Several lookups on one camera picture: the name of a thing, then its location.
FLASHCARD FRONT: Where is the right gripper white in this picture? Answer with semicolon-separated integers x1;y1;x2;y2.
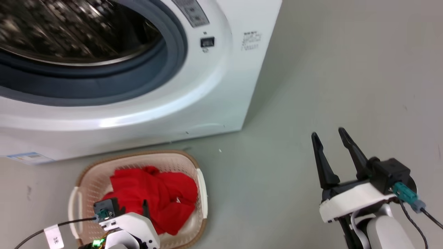
311;127;397;224

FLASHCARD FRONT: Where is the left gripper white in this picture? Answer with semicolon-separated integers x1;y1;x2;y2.
103;200;161;249

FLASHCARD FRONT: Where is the red cloth garment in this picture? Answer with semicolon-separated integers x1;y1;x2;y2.
110;166;199;236

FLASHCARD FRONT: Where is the beige plastic laundry basket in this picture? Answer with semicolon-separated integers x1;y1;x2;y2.
68;150;209;249

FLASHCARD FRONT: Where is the stainless steel washing machine drum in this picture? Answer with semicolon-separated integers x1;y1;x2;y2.
0;0;163;66

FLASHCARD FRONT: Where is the blue energy label sticker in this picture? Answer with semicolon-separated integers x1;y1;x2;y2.
6;152;56;165

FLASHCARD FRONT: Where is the grey rubber door gasket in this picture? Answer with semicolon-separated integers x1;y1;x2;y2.
0;0;188;107

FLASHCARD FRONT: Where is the white front-load washing machine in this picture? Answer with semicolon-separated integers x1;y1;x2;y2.
0;0;283;164

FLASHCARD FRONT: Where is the grey printed side label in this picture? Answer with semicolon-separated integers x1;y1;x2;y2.
241;31;263;52

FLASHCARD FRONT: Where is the rectangular warning sticker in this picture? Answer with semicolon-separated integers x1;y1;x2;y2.
172;0;210;28

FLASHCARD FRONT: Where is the teal cable connector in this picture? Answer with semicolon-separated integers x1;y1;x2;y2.
392;182;427;213

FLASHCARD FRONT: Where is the white cable tag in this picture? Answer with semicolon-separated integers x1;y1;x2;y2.
44;224;65;249

